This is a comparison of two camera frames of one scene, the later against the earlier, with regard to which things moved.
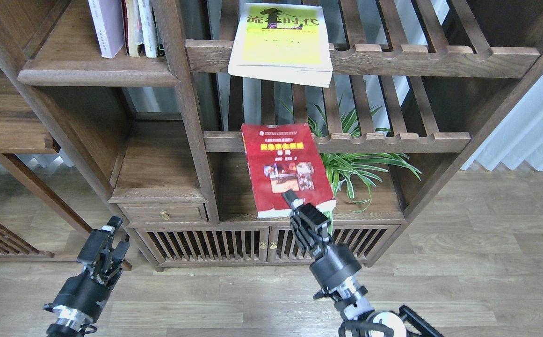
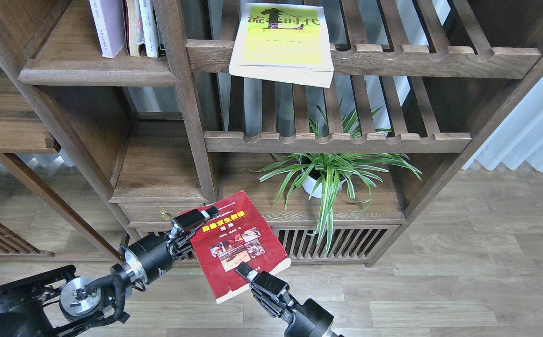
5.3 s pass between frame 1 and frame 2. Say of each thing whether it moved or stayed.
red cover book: moved
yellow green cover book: stayed
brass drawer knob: stayed
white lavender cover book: stayed
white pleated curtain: stayed
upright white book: stayed
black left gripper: moved
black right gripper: moved
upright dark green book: stayed
